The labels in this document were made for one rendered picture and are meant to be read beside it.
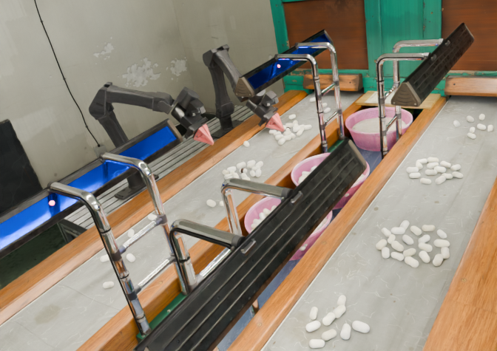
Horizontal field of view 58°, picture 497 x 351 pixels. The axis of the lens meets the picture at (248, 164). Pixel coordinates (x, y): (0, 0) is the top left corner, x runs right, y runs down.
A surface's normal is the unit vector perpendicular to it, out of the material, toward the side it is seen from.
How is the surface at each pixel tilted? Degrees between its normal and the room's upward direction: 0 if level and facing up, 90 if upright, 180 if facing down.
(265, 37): 90
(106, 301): 0
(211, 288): 58
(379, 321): 0
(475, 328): 0
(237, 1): 90
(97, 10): 90
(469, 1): 90
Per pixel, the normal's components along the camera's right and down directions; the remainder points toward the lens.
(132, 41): 0.76, 0.16
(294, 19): -0.57, 0.47
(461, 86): -0.59, 0.09
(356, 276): -0.18, -0.87
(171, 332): 0.58, -0.35
